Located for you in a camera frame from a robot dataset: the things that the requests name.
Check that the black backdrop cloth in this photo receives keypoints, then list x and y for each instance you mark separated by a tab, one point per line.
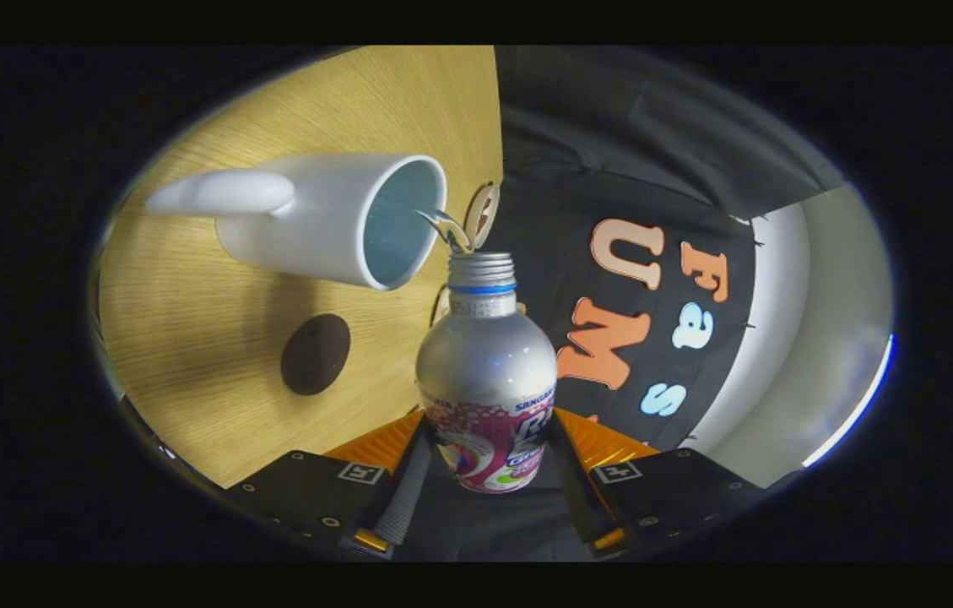
611	152

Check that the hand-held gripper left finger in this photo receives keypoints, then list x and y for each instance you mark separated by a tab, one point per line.
404	494

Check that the silver juice bottle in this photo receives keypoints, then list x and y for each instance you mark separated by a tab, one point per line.
484	363

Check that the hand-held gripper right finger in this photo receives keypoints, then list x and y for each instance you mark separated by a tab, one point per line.
569	485

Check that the red food pieces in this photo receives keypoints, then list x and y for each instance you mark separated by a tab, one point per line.
484	213

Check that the white round plate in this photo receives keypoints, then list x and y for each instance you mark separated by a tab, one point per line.
476	228

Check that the white cup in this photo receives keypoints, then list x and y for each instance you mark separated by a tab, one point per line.
324	219

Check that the clear juice stream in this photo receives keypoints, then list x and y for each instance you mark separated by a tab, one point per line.
446	226

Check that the dark round coaster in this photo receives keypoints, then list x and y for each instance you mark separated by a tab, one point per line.
316	355

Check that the wooden table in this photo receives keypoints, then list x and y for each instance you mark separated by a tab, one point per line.
214	355

